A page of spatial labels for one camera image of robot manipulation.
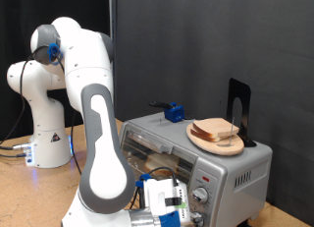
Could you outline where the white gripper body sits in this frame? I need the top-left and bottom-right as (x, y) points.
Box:
(144, 178), (176, 216)

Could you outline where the silver oven knob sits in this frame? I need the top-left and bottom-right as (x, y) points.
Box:
(191, 186), (210, 204)
(190, 211), (205, 227)

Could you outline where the silver toaster oven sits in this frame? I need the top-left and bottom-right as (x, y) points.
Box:
(118, 111), (273, 227)

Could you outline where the round wooden board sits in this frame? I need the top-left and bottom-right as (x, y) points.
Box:
(185, 122), (245, 157)

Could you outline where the thin metal pin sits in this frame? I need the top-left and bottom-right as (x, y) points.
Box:
(229, 116), (236, 146)

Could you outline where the black metal bookend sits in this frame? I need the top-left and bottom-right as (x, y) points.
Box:
(226, 78), (258, 148)

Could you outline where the dark grey partition panel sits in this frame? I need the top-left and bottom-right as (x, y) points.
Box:
(112, 0), (314, 226)

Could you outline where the vertical metal pole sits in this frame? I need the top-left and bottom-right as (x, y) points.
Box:
(109, 0), (116, 39)

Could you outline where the black curtain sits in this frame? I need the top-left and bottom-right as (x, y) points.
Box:
(0, 0), (114, 142)

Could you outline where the blue cable clip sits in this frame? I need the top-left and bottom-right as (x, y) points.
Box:
(47, 43), (63, 65)
(135, 173), (152, 189)

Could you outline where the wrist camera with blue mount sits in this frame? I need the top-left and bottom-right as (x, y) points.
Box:
(159, 183), (191, 227)

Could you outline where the black base cable with connector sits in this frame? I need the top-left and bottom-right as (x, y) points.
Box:
(0, 151), (28, 159)
(0, 142), (32, 151)

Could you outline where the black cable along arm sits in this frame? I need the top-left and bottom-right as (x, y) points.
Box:
(0, 44), (180, 210)

